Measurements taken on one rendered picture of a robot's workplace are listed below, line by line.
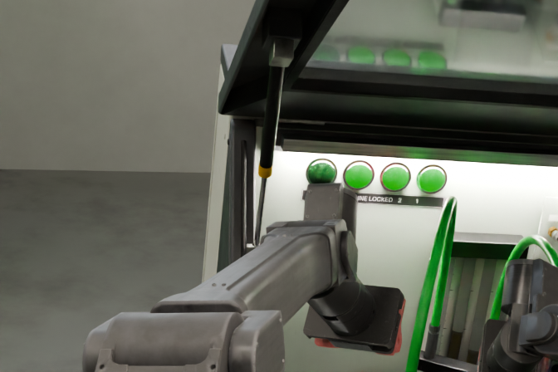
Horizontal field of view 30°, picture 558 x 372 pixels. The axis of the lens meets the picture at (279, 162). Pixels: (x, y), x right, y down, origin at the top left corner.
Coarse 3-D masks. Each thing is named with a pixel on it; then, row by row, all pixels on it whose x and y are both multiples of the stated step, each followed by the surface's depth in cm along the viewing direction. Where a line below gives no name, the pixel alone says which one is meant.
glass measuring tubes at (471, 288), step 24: (456, 240) 166; (480, 240) 167; (504, 240) 168; (456, 264) 170; (480, 264) 171; (504, 264) 171; (456, 288) 172; (480, 288) 171; (432, 312) 173; (456, 312) 172; (480, 312) 172; (456, 336) 173; (480, 336) 173
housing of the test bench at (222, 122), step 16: (224, 48) 183; (224, 64) 177; (224, 128) 171; (416, 128) 167; (432, 128) 167; (224, 144) 169; (224, 160) 166; (224, 176) 166; (208, 208) 195; (208, 224) 194; (208, 240) 192; (208, 256) 189; (208, 272) 187
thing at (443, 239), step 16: (448, 208) 139; (448, 224) 136; (448, 240) 157; (432, 256) 131; (448, 256) 159; (432, 272) 130; (432, 288) 129; (416, 320) 127; (432, 320) 165; (416, 336) 127; (416, 352) 126; (416, 368) 127
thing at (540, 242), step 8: (528, 240) 148; (536, 240) 145; (544, 240) 144; (520, 248) 152; (544, 248) 142; (552, 248) 141; (512, 256) 154; (520, 256) 154; (552, 256) 140; (552, 264) 139; (504, 272) 157; (496, 296) 160; (496, 304) 160; (496, 312) 161
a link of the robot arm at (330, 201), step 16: (320, 192) 106; (336, 192) 106; (352, 192) 109; (304, 208) 109; (320, 208) 105; (336, 208) 105; (352, 208) 108; (352, 224) 107; (352, 240) 100; (352, 256) 99; (352, 272) 99
